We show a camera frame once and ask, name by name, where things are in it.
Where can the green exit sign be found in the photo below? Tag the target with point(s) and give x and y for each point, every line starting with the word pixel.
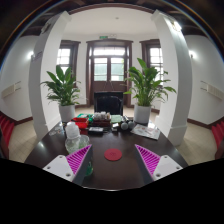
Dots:
pixel 103 37

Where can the printed magazine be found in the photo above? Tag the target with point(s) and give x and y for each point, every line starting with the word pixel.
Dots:
pixel 145 131

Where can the small black flat device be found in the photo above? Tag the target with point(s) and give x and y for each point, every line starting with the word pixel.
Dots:
pixel 95 130

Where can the grey microphone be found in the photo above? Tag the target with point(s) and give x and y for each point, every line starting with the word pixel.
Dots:
pixel 124 125
pixel 131 124

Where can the clear bottle with green drink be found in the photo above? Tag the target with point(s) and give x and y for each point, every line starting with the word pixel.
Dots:
pixel 72 131

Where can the red stairs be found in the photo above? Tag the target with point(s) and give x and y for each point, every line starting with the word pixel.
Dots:
pixel 218 133
pixel 6 128

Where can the potted plant with tall leaves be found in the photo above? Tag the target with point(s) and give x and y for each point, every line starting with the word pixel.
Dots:
pixel 145 86

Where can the green book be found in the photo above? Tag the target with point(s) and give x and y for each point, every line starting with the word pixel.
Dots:
pixel 116 118

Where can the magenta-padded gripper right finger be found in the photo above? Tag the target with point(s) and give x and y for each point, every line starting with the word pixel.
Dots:
pixel 163 166

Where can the red plastic box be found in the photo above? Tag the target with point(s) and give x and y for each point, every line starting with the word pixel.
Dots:
pixel 81 122

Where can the black chair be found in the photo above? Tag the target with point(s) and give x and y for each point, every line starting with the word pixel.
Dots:
pixel 108 101

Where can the tray with small jars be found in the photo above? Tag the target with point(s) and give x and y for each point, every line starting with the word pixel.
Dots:
pixel 101 118

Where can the flat round red coaster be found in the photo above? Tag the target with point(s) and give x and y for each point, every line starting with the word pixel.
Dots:
pixel 113 154

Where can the brown wooden glazed door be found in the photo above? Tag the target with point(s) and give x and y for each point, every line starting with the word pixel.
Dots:
pixel 109 86

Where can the brown framed window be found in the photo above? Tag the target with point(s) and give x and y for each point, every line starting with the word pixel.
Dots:
pixel 64 56
pixel 154 58

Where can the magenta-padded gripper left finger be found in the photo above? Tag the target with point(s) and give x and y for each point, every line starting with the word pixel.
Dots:
pixel 63 166

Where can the white wall heater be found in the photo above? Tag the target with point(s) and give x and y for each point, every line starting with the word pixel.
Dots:
pixel 213 90
pixel 10 90

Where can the potted plant with short leaves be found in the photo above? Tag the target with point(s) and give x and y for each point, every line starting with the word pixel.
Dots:
pixel 63 90

